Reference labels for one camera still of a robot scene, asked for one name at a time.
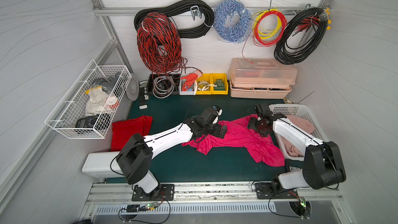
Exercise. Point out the pink translucent toolbox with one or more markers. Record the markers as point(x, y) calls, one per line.
point(261, 78)

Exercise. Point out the pale pink t-shirt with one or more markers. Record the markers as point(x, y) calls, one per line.
point(294, 139)

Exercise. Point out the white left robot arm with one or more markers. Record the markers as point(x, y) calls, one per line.
point(135, 158)

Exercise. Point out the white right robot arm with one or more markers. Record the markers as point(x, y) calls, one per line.
point(323, 166)

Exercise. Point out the white storage bin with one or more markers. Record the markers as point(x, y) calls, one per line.
point(191, 90)

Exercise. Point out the coiled metal flexible conduit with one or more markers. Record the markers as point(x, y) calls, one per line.
point(163, 86)

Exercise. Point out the yellow bin with tape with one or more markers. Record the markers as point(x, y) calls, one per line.
point(206, 77)

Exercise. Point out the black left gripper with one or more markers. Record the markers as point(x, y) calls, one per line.
point(218, 130)

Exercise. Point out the white cloth gloves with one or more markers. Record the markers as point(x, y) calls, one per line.
point(100, 102)

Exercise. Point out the folded red t-shirt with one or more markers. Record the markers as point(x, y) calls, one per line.
point(123, 130)

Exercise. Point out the red work glove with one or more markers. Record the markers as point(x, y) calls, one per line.
point(192, 77)

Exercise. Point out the green circuit boards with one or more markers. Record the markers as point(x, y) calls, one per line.
point(219, 85)

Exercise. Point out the magenta t-shirt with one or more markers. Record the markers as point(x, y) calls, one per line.
point(261, 149)

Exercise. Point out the black storage bin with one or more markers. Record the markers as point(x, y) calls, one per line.
point(175, 77)

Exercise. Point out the white ribbon tape roll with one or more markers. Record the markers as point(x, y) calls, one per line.
point(204, 85)

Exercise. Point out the black multimeter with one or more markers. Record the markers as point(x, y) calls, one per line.
point(98, 122)

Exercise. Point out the white wire wall basket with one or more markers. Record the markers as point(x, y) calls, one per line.
point(113, 78)

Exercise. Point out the white laundry basket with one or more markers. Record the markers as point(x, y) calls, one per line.
point(301, 116)

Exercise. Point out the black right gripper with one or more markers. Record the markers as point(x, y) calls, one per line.
point(254, 124)

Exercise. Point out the yellow bin with circuit boards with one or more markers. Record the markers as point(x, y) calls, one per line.
point(215, 76)

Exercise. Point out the white power supply box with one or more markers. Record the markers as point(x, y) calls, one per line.
point(102, 165)

